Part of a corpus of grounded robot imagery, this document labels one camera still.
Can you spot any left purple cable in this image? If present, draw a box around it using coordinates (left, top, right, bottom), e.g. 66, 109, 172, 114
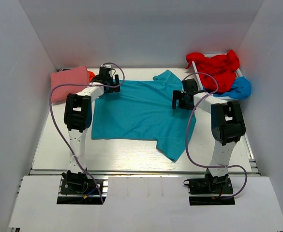
49, 63, 125, 205

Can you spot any folded orange t-shirt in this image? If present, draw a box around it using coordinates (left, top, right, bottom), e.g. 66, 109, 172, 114
88, 71, 95, 82

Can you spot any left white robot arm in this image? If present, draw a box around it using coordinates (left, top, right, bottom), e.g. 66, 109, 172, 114
64, 63, 120, 174

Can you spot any purple cable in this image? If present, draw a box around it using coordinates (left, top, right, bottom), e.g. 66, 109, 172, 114
182, 72, 248, 200
49, 63, 125, 205

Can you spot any teal t-shirt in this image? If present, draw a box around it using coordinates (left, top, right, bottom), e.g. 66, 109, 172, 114
91, 70, 196, 161

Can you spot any blue crumpled t-shirt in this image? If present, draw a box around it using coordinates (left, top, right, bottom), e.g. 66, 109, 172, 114
213, 75, 252, 100

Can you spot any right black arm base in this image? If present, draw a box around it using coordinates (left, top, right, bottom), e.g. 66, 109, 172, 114
183, 173, 235, 206

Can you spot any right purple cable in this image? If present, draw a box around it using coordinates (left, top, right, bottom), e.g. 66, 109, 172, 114
182, 72, 248, 200

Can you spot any folded pink t-shirt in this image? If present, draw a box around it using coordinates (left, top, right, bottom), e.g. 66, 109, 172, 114
51, 66, 89, 103

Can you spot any white plastic basket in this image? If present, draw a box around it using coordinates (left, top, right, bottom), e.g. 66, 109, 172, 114
191, 53, 243, 101

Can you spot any aluminium table rail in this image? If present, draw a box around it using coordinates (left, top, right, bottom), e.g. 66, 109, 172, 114
29, 169, 262, 177

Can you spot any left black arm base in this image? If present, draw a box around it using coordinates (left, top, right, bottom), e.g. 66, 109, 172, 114
57, 171, 108, 205

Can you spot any red crumpled t-shirt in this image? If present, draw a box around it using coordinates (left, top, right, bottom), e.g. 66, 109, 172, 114
186, 50, 240, 94

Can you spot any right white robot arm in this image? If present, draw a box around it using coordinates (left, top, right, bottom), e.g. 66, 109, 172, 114
172, 79, 246, 179

